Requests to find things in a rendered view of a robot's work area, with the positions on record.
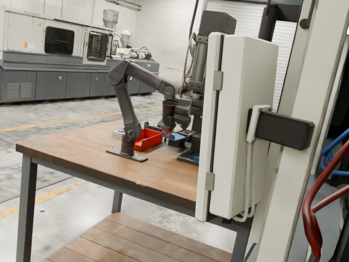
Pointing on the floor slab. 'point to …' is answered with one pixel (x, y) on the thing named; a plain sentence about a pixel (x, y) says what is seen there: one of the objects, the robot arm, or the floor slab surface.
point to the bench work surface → (116, 226)
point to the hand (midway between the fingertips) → (168, 134)
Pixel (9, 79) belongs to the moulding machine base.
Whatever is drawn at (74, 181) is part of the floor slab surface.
